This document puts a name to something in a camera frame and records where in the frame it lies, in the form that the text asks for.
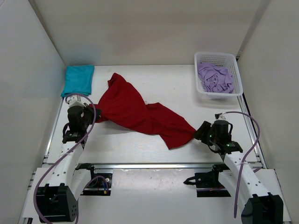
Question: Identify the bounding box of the red t shirt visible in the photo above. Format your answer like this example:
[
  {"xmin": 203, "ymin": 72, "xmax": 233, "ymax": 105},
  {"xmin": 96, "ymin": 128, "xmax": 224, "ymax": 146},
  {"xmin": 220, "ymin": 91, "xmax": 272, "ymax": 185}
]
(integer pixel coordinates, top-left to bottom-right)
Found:
[{"xmin": 95, "ymin": 73, "xmax": 195, "ymax": 149}]

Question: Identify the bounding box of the teal polo shirt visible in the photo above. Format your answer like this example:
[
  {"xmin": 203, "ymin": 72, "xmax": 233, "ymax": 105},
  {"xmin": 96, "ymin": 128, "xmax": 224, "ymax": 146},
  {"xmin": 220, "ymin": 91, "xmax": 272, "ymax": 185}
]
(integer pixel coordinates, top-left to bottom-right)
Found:
[{"xmin": 61, "ymin": 65, "xmax": 94, "ymax": 97}]

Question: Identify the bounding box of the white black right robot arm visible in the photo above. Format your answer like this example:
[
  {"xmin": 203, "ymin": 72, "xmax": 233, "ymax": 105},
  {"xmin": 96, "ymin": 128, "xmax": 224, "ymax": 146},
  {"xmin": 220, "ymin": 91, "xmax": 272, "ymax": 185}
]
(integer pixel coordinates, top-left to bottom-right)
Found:
[{"xmin": 194, "ymin": 119, "xmax": 284, "ymax": 224}]

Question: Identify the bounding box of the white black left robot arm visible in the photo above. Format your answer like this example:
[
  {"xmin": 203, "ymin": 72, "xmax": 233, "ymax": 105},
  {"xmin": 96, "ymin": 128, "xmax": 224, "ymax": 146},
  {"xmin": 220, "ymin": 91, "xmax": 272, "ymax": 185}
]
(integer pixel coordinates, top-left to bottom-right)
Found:
[{"xmin": 33, "ymin": 104, "xmax": 101, "ymax": 224}]

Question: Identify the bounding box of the lilac garment in basket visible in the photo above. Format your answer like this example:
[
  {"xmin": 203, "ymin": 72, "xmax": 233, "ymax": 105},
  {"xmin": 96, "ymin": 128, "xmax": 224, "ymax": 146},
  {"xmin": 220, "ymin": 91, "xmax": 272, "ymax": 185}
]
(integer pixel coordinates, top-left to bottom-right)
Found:
[{"xmin": 197, "ymin": 63, "xmax": 235, "ymax": 94}]

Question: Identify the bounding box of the white plastic basket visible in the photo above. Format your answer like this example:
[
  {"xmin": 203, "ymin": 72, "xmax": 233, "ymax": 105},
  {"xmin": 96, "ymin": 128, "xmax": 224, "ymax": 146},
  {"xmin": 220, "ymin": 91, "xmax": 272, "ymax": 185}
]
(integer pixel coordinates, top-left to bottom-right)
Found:
[{"xmin": 194, "ymin": 52, "xmax": 243, "ymax": 100}]

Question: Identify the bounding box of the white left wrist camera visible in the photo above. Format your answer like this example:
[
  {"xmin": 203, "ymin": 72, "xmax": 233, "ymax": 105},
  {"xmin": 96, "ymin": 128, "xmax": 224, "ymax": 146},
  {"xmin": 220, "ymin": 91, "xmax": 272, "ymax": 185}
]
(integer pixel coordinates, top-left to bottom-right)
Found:
[{"xmin": 65, "ymin": 95, "xmax": 85, "ymax": 108}]

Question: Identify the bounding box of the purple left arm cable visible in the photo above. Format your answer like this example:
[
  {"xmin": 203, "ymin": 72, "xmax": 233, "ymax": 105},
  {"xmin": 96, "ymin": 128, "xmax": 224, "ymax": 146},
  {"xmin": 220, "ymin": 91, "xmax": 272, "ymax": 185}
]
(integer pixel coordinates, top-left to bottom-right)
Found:
[{"xmin": 33, "ymin": 93, "xmax": 109, "ymax": 224}]

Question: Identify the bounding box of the aluminium table edge rail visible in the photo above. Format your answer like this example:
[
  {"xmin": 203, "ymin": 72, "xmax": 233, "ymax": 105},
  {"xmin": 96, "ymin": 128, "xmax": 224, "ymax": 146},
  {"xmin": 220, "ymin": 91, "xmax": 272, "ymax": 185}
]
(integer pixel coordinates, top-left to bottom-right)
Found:
[{"xmin": 94, "ymin": 163, "xmax": 213, "ymax": 169}]

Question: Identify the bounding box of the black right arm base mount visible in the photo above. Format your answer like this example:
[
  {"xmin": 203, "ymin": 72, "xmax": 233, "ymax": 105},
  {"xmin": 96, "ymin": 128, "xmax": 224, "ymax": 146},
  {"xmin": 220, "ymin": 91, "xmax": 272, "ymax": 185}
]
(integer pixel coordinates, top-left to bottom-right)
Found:
[{"xmin": 183, "ymin": 163, "xmax": 231, "ymax": 198}]

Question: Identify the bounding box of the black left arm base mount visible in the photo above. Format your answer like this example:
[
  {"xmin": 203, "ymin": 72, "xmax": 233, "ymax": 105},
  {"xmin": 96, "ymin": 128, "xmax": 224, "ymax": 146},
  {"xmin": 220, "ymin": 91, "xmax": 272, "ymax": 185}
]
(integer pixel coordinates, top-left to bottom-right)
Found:
[{"xmin": 81, "ymin": 167, "xmax": 113, "ymax": 196}]

